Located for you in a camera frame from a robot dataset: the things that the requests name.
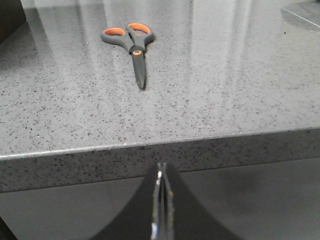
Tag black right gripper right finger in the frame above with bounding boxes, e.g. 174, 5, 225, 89
162, 163, 239, 240

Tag grey orange handled scissors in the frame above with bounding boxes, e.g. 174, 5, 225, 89
100, 22, 155, 90

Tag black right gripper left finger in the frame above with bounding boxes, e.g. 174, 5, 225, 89
91, 163, 163, 240

